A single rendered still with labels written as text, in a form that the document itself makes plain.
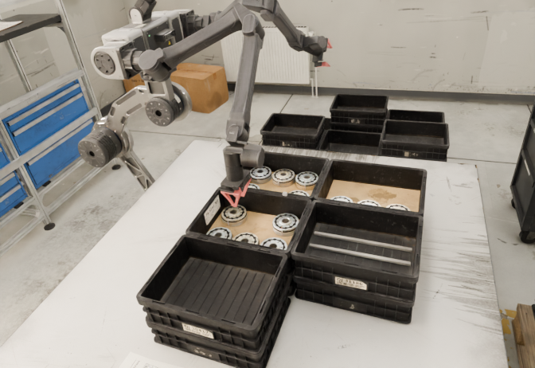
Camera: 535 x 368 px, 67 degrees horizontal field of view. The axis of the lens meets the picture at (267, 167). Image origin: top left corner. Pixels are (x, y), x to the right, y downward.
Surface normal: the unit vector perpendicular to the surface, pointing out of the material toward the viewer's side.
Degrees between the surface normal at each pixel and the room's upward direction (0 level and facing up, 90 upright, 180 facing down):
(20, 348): 0
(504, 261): 0
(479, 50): 90
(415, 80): 90
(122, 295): 0
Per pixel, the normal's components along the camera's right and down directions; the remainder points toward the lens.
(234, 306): -0.09, -0.83
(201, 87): -0.47, 0.51
